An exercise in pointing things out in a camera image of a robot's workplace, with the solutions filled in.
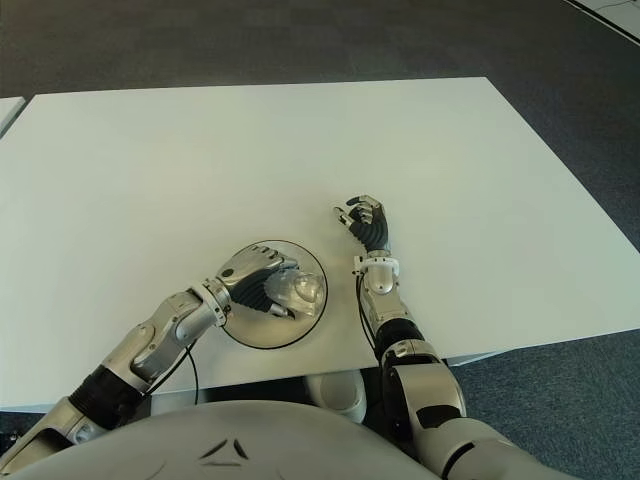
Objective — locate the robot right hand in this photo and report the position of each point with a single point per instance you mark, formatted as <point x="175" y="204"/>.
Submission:
<point x="372" y="230"/>

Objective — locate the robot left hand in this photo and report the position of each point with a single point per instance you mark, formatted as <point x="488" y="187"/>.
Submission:
<point x="245" y="277"/>

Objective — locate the white plate black rim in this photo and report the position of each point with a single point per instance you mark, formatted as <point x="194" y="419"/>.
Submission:
<point x="270" y="330"/>

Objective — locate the clear water bottle blue cap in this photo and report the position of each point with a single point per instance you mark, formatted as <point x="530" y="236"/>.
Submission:
<point x="300" y="290"/>

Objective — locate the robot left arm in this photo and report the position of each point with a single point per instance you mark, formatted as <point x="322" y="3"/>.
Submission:
<point x="165" y="325"/>

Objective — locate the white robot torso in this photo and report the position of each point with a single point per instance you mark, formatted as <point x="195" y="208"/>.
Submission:
<point x="250" y="440"/>

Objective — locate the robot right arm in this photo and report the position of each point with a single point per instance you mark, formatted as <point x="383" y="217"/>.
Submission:
<point x="430" y="375"/>

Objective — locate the white robot leg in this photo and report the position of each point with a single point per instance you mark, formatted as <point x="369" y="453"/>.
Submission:
<point x="340" y="395"/>

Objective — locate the white neighbouring table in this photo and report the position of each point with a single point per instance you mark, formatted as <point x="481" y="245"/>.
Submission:
<point x="7" y="112"/>

